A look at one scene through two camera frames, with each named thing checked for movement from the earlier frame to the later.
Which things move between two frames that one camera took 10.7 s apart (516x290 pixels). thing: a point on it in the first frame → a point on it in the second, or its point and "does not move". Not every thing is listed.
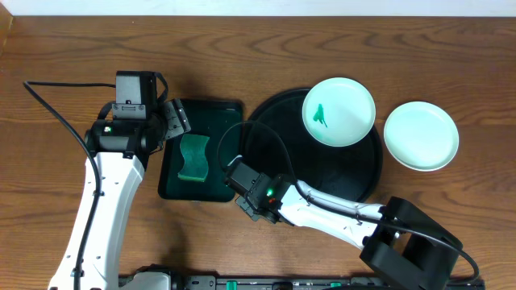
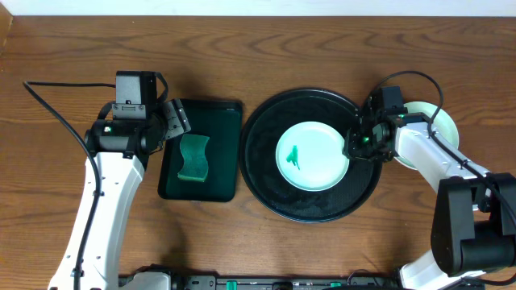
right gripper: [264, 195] → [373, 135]
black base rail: [289, 282] does not move
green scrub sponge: [195, 166] does not move
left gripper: [176, 118] does not move
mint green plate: [339, 112] → [310, 156]
